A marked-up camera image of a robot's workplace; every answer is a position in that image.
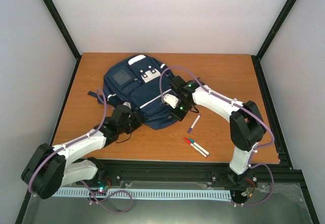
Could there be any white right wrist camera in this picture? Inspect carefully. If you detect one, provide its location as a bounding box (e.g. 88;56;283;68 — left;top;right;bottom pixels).
163;93;179;109

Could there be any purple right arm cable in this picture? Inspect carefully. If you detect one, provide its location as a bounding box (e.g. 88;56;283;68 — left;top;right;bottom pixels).
159;66;275;207

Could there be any navy blue backpack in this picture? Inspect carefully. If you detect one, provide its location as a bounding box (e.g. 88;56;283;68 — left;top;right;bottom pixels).
97;54;178;130

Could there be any red cap whiteboard marker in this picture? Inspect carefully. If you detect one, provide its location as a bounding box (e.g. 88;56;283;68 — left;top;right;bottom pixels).
183;138;207;158

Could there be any light blue slotted cable duct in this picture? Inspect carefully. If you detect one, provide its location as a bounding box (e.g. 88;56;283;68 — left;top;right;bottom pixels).
53;187;231;202

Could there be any purple cap whiteboard marker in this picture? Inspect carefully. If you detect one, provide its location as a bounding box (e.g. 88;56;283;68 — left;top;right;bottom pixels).
187;115;201;134

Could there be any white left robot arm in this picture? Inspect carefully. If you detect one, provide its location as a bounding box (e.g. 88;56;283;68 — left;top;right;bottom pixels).
21;105;143;199

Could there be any green cap whiteboard marker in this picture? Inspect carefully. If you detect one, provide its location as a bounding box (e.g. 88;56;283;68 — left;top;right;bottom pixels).
189;139;210;155

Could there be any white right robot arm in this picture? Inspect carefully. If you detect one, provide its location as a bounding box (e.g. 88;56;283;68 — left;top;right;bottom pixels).
161;76;266;186

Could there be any black aluminium frame rail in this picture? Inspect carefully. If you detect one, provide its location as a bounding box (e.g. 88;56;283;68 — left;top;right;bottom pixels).
35;157;303;189

